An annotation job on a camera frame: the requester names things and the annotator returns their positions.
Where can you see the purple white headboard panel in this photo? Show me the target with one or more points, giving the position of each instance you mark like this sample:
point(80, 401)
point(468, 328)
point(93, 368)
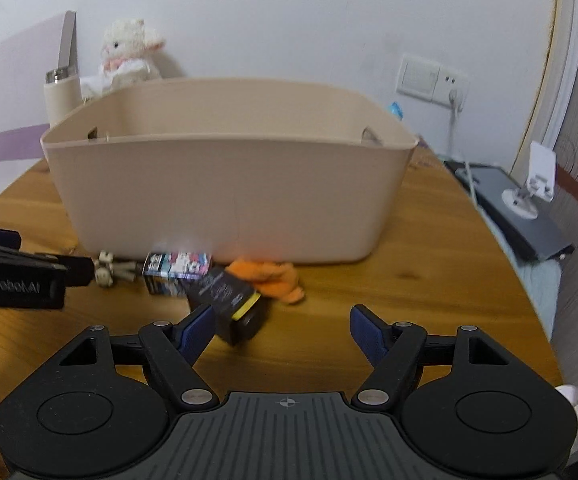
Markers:
point(25, 58)

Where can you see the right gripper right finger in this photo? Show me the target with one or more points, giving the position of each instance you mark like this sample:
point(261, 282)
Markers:
point(393, 351)

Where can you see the tissue box with tissue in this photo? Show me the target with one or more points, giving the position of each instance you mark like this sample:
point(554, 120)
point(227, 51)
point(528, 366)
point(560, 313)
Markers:
point(91, 87)

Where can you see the white phone stand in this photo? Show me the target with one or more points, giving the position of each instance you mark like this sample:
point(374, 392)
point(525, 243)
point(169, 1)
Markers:
point(540, 183)

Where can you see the orange plush toy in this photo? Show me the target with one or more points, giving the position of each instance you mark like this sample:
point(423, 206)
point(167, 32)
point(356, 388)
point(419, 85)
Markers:
point(279, 281)

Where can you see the black yellow small box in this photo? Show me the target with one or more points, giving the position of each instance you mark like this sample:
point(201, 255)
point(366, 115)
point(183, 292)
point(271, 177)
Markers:
point(240, 309)

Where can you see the cream thermos bottle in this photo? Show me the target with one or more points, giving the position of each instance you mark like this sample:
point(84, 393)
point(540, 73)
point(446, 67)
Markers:
point(62, 93)

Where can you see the white plush bunny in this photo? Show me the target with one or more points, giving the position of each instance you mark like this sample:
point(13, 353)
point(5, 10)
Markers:
point(127, 54)

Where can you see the beige plastic storage bin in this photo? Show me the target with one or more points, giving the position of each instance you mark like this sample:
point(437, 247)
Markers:
point(258, 169)

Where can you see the blue bird figurine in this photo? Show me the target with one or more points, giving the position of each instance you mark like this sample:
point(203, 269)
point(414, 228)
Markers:
point(396, 110)

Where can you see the white wall switch socket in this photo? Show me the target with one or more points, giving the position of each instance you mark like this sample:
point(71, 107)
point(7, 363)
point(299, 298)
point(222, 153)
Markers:
point(433, 82)

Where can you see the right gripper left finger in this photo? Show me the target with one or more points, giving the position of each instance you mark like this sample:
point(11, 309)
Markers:
point(171, 350)

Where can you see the small beige skeleton figure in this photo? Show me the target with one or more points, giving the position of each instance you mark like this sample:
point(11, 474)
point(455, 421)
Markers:
point(108, 270)

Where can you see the dark grey tablet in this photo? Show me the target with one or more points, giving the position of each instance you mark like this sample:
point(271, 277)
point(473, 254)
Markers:
point(527, 228)

